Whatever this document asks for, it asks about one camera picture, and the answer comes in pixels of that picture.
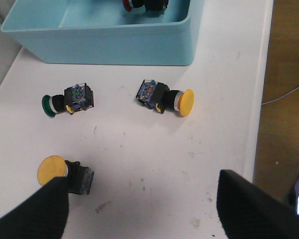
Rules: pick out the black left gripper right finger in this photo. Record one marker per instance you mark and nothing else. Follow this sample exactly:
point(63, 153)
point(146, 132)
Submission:
point(246, 212)

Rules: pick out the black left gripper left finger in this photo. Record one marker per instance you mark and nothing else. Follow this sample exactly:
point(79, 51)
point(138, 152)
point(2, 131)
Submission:
point(42, 216)

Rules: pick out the yellow mushroom push button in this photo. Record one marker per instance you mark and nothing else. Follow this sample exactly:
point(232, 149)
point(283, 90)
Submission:
point(159, 97)
point(79, 177)

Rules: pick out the red mushroom push button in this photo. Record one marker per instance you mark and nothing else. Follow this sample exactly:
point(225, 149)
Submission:
point(150, 5)

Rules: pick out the green push button near box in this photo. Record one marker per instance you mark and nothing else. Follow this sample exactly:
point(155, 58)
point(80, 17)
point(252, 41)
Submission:
point(75, 99)

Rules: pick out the light blue plastic box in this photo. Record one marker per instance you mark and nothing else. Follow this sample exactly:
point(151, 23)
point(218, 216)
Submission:
point(103, 32)

